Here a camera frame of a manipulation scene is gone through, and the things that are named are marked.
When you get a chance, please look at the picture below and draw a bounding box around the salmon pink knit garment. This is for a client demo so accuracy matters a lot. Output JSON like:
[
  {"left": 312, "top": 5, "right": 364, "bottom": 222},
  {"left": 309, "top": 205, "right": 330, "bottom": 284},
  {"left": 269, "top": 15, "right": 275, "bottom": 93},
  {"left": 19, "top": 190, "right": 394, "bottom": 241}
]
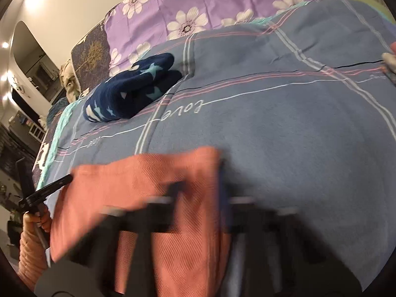
[{"left": 50, "top": 147, "right": 230, "bottom": 296}]

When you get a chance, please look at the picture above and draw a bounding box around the pink sleeve forearm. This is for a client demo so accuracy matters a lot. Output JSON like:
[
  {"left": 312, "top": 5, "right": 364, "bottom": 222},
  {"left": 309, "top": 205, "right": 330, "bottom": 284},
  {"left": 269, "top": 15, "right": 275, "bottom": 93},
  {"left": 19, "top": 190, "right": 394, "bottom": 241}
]
[{"left": 18, "top": 231, "right": 48, "bottom": 292}]

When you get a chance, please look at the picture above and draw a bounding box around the stack of folded clothes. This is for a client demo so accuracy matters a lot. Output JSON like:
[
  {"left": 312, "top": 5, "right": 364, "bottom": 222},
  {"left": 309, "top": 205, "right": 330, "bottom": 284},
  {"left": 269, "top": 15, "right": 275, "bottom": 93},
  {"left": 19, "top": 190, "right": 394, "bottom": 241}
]
[{"left": 382, "top": 42, "right": 396, "bottom": 85}]

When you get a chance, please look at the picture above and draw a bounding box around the left hand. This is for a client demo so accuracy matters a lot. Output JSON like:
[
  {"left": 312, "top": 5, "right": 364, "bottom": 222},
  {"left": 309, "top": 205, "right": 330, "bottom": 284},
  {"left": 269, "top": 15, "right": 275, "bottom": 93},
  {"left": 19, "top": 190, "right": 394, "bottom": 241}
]
[{"left": 23, "top": 204, "right": 52, "bottom": 234}]

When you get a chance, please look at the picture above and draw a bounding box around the beige plush toy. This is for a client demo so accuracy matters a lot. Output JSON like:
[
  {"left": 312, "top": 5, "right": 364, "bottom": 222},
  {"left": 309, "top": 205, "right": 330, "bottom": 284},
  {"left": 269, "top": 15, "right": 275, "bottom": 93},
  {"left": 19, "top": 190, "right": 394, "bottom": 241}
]
[{"left": 59, "top": 59, "right": 81, "bottom": 103}]

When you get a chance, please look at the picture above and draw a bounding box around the navy star pattern fleece garment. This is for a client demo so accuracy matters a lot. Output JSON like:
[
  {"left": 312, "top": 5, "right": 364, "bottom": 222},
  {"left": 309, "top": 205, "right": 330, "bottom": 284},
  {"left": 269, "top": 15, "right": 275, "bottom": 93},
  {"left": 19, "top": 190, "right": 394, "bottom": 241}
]
[{"left": 83, "top": 53, "right": 182, "bottom": 123}]

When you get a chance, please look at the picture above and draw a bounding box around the blue plaid bed sheet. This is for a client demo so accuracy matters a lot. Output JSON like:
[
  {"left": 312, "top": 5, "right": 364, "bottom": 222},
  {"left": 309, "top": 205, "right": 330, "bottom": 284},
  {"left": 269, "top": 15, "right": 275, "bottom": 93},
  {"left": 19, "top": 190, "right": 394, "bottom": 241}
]
[{"left": 39, "top": 0, "right": 395, "bottom": 296}]

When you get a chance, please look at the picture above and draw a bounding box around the dark purple tree pillow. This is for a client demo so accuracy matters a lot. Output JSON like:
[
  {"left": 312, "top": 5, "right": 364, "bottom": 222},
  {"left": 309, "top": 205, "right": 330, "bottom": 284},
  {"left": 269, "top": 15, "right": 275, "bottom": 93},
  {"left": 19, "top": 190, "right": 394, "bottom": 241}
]
[{"left": 71, "top": 21, "right": 111, "bottom": 91}]

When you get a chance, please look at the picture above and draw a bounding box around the purple floral pillow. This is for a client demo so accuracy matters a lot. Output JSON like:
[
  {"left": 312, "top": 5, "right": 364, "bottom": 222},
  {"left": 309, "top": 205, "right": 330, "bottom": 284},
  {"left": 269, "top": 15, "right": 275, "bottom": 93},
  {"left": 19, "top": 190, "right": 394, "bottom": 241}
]
[{"left": 104, "top": 0, "right": 311, "bottom": 76}]

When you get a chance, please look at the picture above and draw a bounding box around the green pillow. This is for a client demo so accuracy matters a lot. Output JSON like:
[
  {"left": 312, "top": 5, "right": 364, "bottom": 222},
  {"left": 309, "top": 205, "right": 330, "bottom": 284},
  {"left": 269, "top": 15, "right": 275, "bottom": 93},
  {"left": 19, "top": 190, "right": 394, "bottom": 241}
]
[{"left": 353, "top": 0, "right": 395, "bottom": 24}]

